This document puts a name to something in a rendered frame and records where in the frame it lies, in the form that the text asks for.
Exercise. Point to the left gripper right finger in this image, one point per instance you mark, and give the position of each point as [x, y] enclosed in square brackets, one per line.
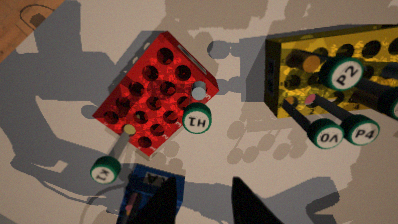
[247, 207]

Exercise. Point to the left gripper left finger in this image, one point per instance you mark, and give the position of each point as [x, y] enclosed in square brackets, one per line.
[161, 208]

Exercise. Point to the yellow tube rack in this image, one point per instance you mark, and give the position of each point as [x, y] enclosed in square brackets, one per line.
[283, 81]

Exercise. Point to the blue tube rack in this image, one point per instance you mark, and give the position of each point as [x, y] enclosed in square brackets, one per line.
[146, 181]

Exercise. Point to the red tube rack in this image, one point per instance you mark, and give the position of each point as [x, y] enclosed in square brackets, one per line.
[160, 108]

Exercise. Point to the tube with dark green cap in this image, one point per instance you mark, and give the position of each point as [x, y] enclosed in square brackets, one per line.
[197, 116]

